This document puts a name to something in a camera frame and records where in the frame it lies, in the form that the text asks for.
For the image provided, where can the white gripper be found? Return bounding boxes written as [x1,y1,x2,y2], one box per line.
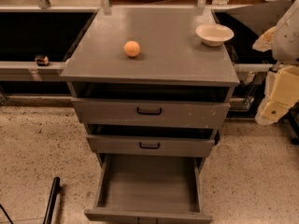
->
[252,26,299,125]

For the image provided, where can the orange fruit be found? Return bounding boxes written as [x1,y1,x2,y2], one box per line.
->
[124,41,140,58]

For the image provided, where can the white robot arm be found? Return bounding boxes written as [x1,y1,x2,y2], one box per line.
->
[252,0,299,125]

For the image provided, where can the grey drawer cabinet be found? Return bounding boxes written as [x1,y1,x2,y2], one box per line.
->
[62,7,238,144]

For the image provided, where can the grey open bottom drawer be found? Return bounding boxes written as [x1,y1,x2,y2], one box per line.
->
[84,154,212,224]

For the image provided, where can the grey middle drawer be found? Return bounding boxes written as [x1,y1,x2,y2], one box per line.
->
[87,134,214,157]

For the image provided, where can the grey top drawer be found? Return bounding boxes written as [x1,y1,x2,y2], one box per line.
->
[72,98,230,129]

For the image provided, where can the black stand with board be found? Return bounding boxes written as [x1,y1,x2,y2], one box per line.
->
[226,0,299,146]

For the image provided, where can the white ceramic bowl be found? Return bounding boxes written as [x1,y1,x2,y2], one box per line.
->
[195,23,235,47]

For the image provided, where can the small brown block object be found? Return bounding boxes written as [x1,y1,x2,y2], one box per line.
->
[35,55,50,66]

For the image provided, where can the black metal pole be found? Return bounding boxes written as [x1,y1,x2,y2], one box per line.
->
[43,176,61,224]

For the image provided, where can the black middle drawer handle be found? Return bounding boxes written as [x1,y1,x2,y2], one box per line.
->
[139,142,161,149]

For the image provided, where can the black drawer handle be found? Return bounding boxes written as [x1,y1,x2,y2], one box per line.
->
[139,142,161,149]
[136,107,163,116]

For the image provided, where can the black top drawer handle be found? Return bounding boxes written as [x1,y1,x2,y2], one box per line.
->
[136,107,163,116]

